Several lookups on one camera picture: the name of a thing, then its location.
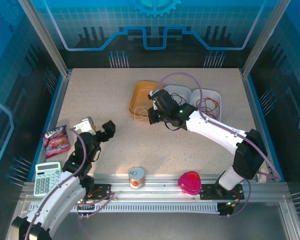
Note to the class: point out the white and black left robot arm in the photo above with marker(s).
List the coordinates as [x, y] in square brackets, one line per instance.
[62, 197]

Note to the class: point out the aluminium frame post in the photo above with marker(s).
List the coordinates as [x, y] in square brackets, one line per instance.
[45, 37]
[263, 37]

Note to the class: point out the aluminium mounting rail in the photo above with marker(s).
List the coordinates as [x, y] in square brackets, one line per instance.
[165, 190]

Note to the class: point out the aluminium table edge rail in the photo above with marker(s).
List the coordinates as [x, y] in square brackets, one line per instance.
[253, 100]
[58, 100]

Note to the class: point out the pink snack bag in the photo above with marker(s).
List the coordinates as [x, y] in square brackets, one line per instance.
[56, 142]

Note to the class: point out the white calculator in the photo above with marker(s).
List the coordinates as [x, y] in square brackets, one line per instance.
[47, 178]

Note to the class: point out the tin can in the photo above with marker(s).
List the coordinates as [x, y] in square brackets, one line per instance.
[137, 178]

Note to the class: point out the pink heart-shaped container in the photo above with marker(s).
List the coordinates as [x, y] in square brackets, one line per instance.
[190, 182]

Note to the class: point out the orange plastic tray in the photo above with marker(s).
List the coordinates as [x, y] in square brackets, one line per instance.
[140, 90]

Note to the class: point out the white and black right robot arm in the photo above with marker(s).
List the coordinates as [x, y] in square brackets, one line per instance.
[215, 130]

